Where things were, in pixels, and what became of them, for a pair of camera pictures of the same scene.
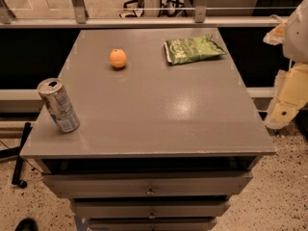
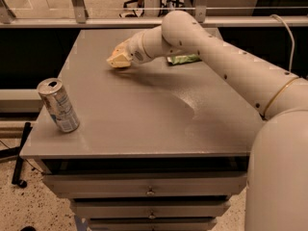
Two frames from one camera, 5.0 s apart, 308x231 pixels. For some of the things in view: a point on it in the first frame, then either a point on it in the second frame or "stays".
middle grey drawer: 116,209 stays
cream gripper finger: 282,115 to 119,61
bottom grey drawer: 152,223 stays
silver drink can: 61,107 stays
